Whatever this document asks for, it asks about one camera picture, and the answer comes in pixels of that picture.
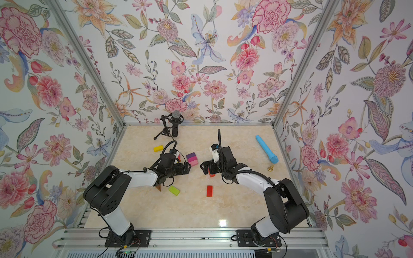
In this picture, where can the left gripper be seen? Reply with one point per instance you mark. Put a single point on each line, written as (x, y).
(182, 170)

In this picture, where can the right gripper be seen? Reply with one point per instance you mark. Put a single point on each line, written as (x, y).
(206, 168)

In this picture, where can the magenta block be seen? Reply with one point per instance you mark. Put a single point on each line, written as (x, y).
(191, 159)

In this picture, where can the pink rectangular block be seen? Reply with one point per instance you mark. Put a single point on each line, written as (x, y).
(194, 163)

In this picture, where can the purple rectangular block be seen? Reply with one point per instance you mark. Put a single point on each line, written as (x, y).
(191, 155)

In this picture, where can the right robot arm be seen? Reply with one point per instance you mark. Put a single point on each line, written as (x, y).
(286, 208)

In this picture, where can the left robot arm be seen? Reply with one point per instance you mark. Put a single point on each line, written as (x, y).
(105, 193)

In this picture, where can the yellow block far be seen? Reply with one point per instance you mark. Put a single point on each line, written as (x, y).
(158, 148)

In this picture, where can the lime green block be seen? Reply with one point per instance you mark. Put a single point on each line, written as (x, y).
(175, 191)

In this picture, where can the red block front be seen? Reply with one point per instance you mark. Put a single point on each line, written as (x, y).
(209, 191)

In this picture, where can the black microphone on tripod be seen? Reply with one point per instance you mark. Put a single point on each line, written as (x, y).
(171, 125)

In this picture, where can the light blue cylinder toy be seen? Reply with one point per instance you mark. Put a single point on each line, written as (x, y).
(272, 157)

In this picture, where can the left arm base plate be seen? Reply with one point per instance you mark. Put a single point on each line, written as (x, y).
(135, 239)

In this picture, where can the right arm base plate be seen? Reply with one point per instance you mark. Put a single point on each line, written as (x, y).
(250, 238)

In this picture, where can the aluminium front rail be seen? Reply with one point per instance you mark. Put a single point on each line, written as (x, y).
(206, 238)

